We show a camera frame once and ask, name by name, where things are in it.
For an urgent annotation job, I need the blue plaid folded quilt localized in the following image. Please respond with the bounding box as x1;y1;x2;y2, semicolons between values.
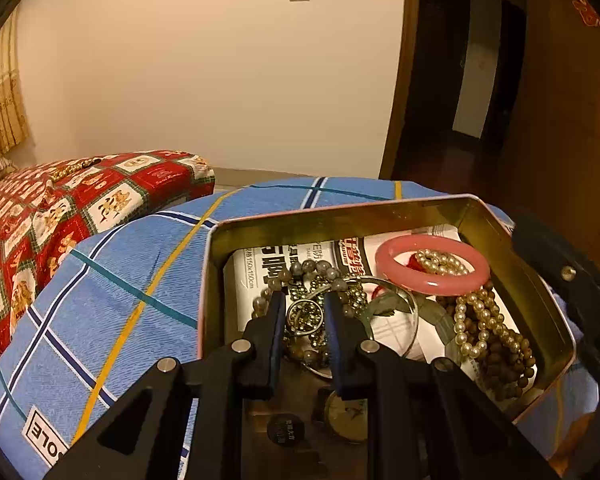
0;177;432;479

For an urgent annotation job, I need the brown wooden bead bracelet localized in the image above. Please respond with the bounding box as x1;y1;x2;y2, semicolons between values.
436;282;538;402

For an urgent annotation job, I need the wrist watch in tin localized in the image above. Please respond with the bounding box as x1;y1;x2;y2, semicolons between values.
312;388;367;444

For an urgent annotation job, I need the brown door frame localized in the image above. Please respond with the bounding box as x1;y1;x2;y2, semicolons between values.
379;0;419;180

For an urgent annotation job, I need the brown wooden door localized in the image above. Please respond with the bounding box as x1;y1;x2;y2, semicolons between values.
471;0;600;271

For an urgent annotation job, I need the beige curtain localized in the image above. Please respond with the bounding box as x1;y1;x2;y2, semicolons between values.
0;9;30;155

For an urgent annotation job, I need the beaded bracelet on bed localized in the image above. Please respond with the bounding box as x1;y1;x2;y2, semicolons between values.
49;156;104;183

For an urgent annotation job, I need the pink jade bangle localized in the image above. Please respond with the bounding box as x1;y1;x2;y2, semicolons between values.
375;234;490;296

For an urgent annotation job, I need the green jade bangle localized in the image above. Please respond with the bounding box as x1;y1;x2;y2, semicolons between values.
358;289;462;364

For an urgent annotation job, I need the silver metal bangle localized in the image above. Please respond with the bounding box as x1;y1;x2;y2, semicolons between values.
283;275;419;380

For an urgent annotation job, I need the red door decoration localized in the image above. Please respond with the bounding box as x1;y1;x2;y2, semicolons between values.
572;0;600;29

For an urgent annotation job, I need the grey bead bracelet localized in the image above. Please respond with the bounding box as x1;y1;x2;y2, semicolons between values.
251;258;368;369

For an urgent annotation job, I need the red patterned bed sheet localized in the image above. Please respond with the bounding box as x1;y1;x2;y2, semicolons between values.
0;150;215;356

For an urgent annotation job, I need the white pearl necklace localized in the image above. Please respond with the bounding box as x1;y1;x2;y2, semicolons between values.
413;248;522;360

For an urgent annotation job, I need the pink metal tin box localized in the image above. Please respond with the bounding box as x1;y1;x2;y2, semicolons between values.
199;196;576;479

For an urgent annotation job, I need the printed paper in tin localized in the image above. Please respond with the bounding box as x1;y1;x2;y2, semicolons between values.
225;226;536;400

